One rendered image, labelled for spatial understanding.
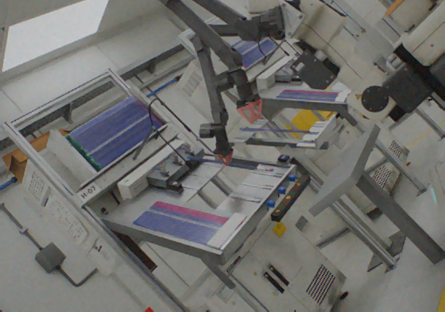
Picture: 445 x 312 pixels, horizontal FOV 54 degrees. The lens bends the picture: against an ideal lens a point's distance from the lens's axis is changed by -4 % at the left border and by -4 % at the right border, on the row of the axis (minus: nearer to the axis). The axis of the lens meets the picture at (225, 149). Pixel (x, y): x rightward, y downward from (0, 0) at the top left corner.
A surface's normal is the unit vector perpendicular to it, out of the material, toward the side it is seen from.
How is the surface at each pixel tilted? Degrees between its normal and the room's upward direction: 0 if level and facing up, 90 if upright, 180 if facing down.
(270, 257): 90
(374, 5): 90
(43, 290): 90
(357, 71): 90
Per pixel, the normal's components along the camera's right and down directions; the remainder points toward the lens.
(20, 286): 0.47, -0.53
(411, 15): -0.30, 0.28
